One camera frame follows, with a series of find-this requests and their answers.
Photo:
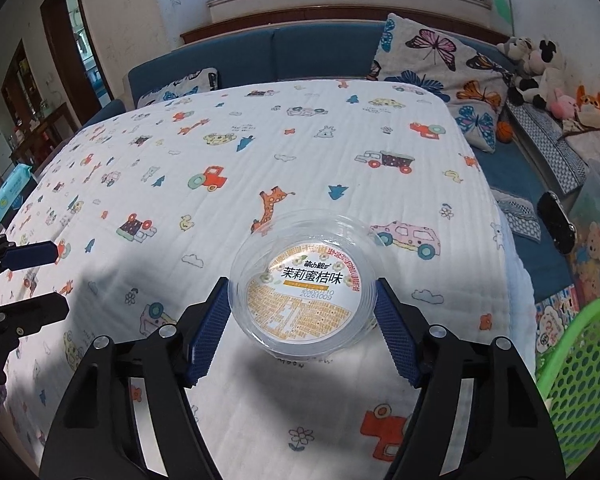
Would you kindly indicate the clear plastic storage box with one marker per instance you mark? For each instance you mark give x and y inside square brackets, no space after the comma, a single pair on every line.
[597,220]

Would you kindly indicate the blue sofa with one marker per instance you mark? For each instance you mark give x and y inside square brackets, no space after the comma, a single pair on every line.
[290,55]

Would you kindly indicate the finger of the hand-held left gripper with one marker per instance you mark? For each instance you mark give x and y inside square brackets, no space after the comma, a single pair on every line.
[30,255]
[35,312]

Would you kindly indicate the blue white checkered cloth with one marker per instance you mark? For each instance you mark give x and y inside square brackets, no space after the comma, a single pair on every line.
[550,145]

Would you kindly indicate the green plastic basket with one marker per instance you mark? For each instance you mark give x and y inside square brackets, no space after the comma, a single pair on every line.
[580,390]

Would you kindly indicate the orange fox plush toy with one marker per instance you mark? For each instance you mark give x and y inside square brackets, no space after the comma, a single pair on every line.
[592,102]

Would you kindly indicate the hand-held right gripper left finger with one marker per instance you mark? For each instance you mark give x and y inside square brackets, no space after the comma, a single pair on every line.
[207,332]

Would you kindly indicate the dark wooden cabinet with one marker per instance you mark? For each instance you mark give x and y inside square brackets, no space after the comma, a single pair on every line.
[30,110]

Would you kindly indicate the butterfly print pillow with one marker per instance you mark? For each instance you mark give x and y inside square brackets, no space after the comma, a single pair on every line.
[440,75]

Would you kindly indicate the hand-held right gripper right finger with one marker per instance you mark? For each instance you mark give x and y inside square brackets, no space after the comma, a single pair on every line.
[392,332]

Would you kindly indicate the small orange basketball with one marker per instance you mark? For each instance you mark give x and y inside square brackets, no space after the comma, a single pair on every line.
[505,131]

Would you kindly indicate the pink plush toy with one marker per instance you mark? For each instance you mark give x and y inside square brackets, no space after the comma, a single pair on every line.
[565,102]

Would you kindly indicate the brown wooden door frame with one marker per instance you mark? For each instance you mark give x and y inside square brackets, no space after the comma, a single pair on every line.
[60,50]

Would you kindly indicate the black glossy device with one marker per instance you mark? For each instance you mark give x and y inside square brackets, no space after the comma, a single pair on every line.
[557,222]

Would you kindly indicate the clear labelled plastic container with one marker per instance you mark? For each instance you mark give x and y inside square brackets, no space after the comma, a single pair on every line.
[305,290]

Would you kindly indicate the wooden window ledge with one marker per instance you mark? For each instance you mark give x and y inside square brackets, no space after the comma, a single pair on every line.
[330,22]

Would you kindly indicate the cartoon printed blanket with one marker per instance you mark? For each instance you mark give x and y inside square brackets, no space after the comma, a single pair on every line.
[180,170]

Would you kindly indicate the cartoon sticker covered box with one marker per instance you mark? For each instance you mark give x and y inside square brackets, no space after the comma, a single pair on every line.
[555,322]

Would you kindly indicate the grey white plush toy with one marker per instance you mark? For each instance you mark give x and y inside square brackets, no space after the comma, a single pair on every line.
[515,47]

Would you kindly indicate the blue wet wipes pack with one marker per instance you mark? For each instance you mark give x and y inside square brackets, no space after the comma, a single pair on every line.
[10,192]

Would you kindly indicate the black white mouse plush toy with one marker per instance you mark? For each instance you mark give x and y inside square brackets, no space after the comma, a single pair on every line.
[542,70]

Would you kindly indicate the small printed pillow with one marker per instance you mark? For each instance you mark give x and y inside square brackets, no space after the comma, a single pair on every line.
[180,87]

